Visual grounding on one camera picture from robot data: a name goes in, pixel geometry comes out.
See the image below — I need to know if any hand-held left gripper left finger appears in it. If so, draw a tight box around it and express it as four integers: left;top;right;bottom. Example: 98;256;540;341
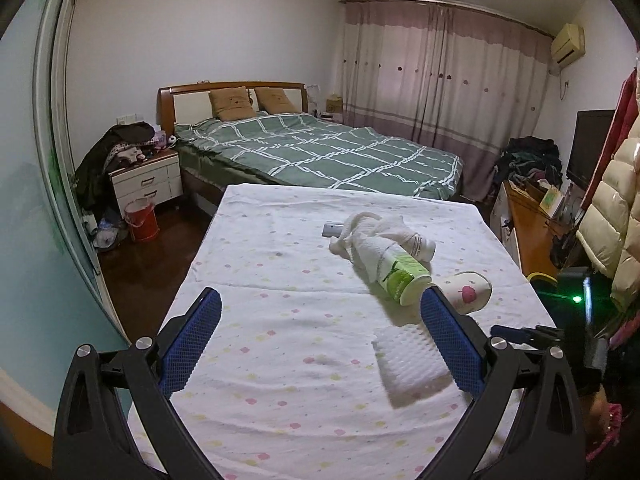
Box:
52;287;223;480

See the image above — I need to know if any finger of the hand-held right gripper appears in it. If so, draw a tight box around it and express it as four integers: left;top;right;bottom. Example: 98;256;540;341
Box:
490;324;556;351

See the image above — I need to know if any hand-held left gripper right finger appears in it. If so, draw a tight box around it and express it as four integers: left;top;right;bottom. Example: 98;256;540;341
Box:
419;287;586;480

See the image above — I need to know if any white sponge block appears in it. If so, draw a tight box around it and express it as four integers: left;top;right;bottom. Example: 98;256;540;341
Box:
371;325;473;409

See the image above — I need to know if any white bottle with green label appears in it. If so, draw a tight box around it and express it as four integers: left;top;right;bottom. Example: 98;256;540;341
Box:
359;237;435;307

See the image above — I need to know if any small white bottle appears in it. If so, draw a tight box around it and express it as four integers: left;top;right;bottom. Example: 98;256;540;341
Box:
405;232;437;262

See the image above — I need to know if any white knotted cloth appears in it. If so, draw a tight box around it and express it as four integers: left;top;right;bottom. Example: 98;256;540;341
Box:
329;211;418;266

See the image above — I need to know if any white dotted tablecloth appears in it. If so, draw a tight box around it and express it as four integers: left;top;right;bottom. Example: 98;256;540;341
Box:
127;183;561;480

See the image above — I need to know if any wooden desk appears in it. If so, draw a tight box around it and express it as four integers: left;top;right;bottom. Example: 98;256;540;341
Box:
502;180;571;281

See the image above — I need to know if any cream puffer jacket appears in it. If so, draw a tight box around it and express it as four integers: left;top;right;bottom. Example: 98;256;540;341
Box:
576;122;640;311

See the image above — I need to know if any red bucket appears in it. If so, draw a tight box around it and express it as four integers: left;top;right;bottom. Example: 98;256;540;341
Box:
124;198;160;243

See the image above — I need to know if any plastic bags clutter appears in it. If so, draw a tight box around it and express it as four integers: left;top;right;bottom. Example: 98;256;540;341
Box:
82;215;126;251

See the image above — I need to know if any white nightstand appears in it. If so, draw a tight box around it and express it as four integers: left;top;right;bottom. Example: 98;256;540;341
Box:
109;149;183;216

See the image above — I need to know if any pile of clothes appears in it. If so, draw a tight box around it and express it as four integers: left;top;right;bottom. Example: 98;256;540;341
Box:
492;136;563;186

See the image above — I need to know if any black television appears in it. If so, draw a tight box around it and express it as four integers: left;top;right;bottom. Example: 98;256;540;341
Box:
566;109;616;191

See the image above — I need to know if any dark clothes heap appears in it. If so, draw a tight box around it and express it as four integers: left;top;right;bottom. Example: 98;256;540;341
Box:
75;121;157;211

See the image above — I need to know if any sliding wardrobe door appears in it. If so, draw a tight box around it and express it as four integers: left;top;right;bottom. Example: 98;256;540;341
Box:
0;0;131;431

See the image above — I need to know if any dark red coat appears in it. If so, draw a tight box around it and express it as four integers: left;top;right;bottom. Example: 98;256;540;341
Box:
582;67;640;201

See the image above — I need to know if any green checked duvet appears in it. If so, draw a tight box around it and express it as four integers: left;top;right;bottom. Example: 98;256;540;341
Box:
174;112;462;202

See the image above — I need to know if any wooden bed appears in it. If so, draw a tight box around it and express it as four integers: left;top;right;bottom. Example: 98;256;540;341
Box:
157;81;463;211

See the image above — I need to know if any brown bear-face pillow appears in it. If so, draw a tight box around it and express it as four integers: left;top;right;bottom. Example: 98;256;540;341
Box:
253;87;301;114
208;87;249;122

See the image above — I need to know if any pink and white curtain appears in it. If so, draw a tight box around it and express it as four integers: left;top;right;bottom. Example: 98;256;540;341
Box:
342;0;556;201

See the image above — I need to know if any yellowed air conditioner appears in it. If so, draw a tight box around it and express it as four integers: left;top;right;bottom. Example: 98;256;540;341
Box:
550;22;586;66

